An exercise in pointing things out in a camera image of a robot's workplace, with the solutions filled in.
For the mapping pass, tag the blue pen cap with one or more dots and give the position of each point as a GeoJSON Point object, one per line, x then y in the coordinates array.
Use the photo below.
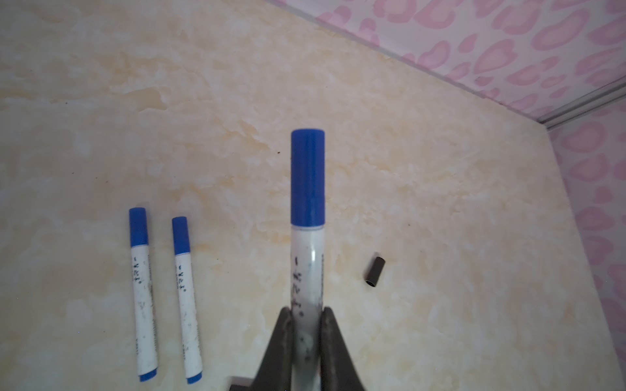
{"type": "Point", "coordinates": [307, 178]}

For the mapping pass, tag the white marker blue tip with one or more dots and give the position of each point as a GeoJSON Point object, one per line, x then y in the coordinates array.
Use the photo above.
{"type": "Point", "coordinates": [307, 286]}

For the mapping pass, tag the black pen cap upper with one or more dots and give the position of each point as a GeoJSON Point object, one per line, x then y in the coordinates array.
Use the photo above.
{"type": "Point", "coordinates": [373, 274]}

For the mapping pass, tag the white marker blue end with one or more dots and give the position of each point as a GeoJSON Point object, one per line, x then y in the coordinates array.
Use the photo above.
{"type": "Point", "coordinates": [193, 366]}

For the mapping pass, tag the white marker pen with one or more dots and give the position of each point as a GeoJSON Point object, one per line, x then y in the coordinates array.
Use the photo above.
{"type": "Point", "coordinates": [145, 325]}

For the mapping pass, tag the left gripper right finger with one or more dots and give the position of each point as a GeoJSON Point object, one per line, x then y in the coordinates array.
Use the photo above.
{"type": "Point", "coordinates": [337, 371]}

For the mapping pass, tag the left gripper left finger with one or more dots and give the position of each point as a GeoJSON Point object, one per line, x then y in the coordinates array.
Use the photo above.
{"type": "Point", "coordinates": [275, 371]}

